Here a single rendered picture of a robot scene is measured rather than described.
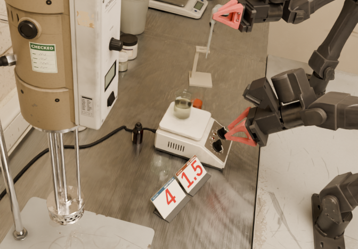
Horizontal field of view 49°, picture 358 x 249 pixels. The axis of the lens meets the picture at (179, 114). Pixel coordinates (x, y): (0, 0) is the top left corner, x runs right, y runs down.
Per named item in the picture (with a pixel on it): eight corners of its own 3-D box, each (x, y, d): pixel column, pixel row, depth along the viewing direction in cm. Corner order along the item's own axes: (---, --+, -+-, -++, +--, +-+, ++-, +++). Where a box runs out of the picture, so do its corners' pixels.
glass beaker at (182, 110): (168, 117, 107) (171, 94, 102) (177, 107, 111) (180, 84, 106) (187, 126, 105) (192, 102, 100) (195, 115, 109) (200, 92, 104)
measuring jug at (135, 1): (120, 42, 150) (122, 6, 140) (100, 29, 156) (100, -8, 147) (156, 30, 161) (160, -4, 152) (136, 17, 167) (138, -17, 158)
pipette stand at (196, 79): (210, 74, 141) (217, 43, 133) (211, 88, 135) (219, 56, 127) (188, 72, 140) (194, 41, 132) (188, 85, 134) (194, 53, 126)
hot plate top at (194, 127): (211, 114, 111) (212, 112, 111) (200, 141, 102) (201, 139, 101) (171, 102, 113) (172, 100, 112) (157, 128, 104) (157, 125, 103)
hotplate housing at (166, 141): (232, 142, 115) (238, 121, 110) (222, 173, 106) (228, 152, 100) (161, 119, 119) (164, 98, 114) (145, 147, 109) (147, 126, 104)
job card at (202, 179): (211, 176, 104) (213, 166, 101) (192, 197, 98) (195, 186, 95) (192, 165, 106) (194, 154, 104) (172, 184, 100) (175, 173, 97)
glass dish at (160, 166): (155, 158, 106) (156, 153, 105) (173, 166, 105) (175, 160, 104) (146, 171, 102) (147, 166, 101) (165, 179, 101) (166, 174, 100)
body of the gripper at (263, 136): (246, 127, 89) (277, 119, 85) (254, 102, 97) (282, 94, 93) (258, 149, 92) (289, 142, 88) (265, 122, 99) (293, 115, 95)
